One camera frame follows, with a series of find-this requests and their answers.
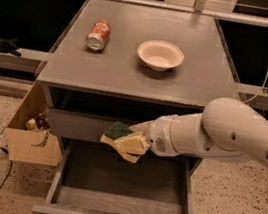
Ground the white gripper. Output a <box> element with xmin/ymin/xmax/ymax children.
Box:
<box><xmin>113</xmin><ymin>115</ymin><xmax>174</xmax><ymax>164</ymax></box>

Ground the green and yellow sponge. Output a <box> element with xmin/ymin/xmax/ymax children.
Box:
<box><xmin>100</xmin><ymin>121</ymin><xmax>132</xmax><ymax>147</ymax></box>

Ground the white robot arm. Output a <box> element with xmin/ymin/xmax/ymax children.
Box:
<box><xmin>114</xmin><ymin>98</ymin><xmax>268</xmax><ymax>168</ymax></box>

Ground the open grey middle drawer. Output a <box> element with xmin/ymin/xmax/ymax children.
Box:
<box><xmin>32</xmin><ymin>140</ymin><xmax>200</xmax><ymax>214</ymax></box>

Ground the closed grey upper drawer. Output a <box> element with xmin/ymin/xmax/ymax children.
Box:
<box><xmin>42</xmin><ymin>105</ymin><xmax>160</xmax><ymax>153</ymax></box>

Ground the grey wooden drawer cabinet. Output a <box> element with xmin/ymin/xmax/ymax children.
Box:
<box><xmin>24</xmin><ymin>0</ymin><xmax>259</xmax><ymax>183</ymax></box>

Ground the white paper bowl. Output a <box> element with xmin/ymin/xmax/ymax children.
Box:
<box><xmin>137</xmin><ymin>40</ymin><xmax>184</xmax><ymax>72</ymax></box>

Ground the cardboard box with items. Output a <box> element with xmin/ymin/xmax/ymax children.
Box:
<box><xmin>5</xmin><ymin>83</ymin><xmax>62</xmax><ymax>166</ymax></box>

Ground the orange soda can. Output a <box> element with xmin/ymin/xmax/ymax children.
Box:
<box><xmin>86</xmin><ymin>20</ymin><xmax>112</xmax><ymax>52</ymax></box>

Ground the black bag on shelf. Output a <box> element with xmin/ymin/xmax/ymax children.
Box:
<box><xmin>0</xmin><ymin>37</ymin><xmax>21</xmax><ymax>56</ymax></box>

